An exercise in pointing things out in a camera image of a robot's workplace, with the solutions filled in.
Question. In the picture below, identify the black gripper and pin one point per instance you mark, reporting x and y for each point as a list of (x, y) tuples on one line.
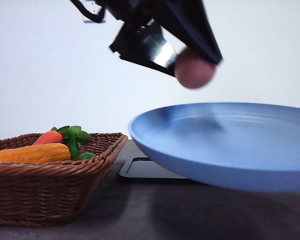
[(141, 39)]

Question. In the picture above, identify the brown egg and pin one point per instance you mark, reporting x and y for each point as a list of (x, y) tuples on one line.
[(193, 70)]

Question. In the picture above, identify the blue round plate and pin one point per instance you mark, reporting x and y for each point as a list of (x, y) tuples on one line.
[(239, 145)]

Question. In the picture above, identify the brown woven wicker basket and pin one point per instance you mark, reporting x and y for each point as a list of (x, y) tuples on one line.
[(55, 193)]

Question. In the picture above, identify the black rectangular tray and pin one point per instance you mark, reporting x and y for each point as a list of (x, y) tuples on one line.
[(145, 167)]

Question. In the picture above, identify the orange toy carrot with leaves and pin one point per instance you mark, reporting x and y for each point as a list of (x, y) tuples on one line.
[(72, 136)]

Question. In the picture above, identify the green toy pepper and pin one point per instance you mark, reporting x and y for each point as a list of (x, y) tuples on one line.
[(86, 156)]

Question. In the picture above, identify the yellow toy corn cob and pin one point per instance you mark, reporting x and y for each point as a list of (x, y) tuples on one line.
[(38, 153)]

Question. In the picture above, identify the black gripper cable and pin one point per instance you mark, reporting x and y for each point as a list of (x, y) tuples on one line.
[(95, 17)]

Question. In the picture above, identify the white wall power socket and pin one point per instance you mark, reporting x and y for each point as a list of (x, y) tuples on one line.
[(93, 7)]

